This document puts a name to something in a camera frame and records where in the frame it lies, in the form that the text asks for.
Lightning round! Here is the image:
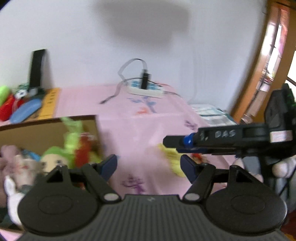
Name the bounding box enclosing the yellow mesh scarf bundle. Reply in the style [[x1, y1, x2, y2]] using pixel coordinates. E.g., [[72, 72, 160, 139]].
[[158, 144, 185, 178]]

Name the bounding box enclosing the neon green mesh bundle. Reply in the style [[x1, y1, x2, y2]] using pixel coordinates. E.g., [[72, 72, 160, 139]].
[[60, 116, 102, 164]]

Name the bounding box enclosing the green smiling plush doll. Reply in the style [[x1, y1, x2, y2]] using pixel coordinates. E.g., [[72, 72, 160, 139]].
[[40, 146, 74, 173]]

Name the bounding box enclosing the printed white cloth pouch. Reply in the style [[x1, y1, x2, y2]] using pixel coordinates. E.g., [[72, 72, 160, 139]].
[[14, 155, 42, 189]]

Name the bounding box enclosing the white fluffy plush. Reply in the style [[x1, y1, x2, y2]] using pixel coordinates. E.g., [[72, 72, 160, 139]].
[[4, 176, 32, 230]]

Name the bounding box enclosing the gloved hand on gripper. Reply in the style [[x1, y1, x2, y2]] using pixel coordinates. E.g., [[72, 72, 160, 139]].
[[233, 156, 295, 183]]

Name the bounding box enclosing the striped folded blanket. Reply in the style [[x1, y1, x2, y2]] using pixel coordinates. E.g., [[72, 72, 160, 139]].
[[191, 104, 237, 126]]

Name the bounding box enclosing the wooden glass door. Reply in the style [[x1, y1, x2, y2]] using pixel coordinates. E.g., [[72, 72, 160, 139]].
[[230, 1, 295, 123]]

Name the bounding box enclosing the blue plastic bag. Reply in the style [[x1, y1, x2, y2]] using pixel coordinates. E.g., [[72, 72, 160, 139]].
[[21, 149, 41, 162]]

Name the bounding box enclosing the pink printed tablecloth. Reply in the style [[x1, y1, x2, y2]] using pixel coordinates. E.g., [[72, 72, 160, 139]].
[[55, 86, 206, 196]]

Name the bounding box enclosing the brown cardboard box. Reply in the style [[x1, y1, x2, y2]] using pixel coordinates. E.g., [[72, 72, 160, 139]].
[[0, 114, 105, 232]]

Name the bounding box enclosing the yellow book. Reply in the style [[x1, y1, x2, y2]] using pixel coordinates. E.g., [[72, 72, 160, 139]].
[[37, 88, 61, 120]]

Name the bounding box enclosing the pink plush bear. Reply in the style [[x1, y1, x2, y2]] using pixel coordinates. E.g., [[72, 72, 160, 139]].
[[0, 145, 21, 208]]

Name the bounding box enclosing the blue glasses case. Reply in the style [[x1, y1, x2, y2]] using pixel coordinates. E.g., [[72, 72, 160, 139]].
[[10, 99, 42, 124]]

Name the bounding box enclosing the white power strip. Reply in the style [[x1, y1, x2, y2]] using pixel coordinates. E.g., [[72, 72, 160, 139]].
[[127, 80, 164, 98]]

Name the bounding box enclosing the red plush toy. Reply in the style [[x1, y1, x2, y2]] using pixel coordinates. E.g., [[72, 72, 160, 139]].
[[0, 94, 25, 121]]

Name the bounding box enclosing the small panda plush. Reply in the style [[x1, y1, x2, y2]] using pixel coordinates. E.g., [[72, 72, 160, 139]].
[[14, 83, 29, 99]]

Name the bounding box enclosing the green yellow plush toy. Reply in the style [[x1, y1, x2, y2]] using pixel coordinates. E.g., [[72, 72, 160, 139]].
[[0, 85, 11, 106]]

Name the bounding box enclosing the black smartphone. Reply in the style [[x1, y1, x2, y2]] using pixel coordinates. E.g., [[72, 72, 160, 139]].
[[29, 49, 47, 89]]

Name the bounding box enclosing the black charger with cable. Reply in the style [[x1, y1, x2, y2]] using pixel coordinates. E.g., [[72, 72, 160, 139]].
[[99, 58, 148, 104]]

